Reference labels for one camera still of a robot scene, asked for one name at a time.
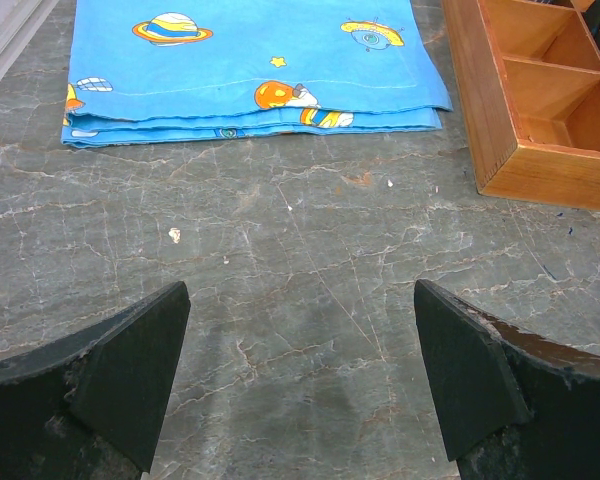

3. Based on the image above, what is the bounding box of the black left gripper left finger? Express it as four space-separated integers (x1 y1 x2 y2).
0 281 190 479

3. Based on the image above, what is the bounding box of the blue space print cloth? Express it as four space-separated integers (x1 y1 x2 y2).
61 0 452 148

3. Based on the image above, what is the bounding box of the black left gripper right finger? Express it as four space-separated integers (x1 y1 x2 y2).
414 279 600 479

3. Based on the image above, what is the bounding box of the wooden compartment tray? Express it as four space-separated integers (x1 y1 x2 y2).
443 1 600 211

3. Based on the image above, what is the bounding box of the aluminium frame post left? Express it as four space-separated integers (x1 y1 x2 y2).
0 0 58 80

